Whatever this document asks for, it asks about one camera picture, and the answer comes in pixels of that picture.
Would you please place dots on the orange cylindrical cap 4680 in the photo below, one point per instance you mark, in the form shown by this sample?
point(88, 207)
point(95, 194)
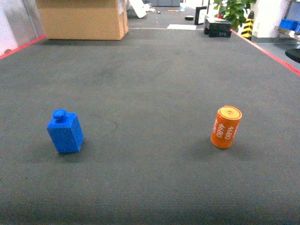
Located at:
point(225, 126)

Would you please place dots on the blue bottle-shaped block part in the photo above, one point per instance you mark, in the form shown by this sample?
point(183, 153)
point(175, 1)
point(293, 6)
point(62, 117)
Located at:
point(65, 131)

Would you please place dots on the black equipment case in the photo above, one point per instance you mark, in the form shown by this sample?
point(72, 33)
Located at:
point(217, 28)

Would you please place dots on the yellow black striped cone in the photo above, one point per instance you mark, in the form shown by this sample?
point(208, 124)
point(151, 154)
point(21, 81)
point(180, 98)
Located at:
point(248, 27)

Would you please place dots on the large cardboard box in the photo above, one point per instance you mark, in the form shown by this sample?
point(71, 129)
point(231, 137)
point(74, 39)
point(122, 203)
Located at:
point(84, 19)

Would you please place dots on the green potted plant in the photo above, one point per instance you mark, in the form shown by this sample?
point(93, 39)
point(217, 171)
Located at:
point(234, 11)

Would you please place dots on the black office chair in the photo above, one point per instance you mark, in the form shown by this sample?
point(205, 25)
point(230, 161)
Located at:
point(293, 54)

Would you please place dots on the red conveyor side rail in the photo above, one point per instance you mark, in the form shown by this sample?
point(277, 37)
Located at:
point(277, 59)

